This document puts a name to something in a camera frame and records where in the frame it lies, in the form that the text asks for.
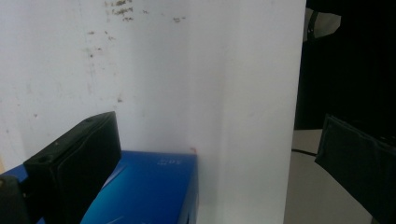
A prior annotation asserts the dark curtain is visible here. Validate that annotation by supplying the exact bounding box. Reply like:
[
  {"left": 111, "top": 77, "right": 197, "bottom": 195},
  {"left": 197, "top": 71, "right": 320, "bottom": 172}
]
[{"left": 293, "top": 0, "right": 396, "bottom": 140}]

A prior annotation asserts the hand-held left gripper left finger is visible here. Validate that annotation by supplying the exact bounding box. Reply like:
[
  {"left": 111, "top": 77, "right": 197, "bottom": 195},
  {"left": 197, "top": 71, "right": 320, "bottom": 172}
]
[{"left": 22, "top": 111, "right": 122, "bottom": 224}]

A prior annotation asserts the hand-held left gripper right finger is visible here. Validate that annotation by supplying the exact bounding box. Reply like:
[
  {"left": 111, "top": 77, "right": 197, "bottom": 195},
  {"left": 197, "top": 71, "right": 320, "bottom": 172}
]
[{"left": 314, "top": 114, "right": 396, "bottom": 224}]

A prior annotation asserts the black cable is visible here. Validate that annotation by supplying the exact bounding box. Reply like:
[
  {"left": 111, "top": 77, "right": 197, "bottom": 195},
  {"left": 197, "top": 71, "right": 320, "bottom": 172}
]
[{"left": 291, "top": 147, "right": 318, "bottom": 157}]

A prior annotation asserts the blue cardboard box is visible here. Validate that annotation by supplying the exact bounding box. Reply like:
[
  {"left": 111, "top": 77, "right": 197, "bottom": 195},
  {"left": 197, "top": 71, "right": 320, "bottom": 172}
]
[{"left": 1, "top": 150, "right": 200, "bottom": 224}]

